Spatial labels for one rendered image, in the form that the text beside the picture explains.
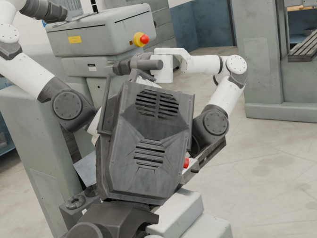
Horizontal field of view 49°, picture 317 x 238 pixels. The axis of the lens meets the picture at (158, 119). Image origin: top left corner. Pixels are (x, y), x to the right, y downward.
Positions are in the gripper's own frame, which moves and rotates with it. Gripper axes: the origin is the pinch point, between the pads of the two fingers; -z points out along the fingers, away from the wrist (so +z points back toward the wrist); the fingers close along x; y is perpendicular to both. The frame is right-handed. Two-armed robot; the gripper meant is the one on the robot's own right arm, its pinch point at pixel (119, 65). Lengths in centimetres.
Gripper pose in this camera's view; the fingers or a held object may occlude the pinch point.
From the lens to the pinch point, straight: 140.3
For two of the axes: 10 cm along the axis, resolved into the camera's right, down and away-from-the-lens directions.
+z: 7.5, 0.9, -6.6
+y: 2.1, 9.0, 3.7
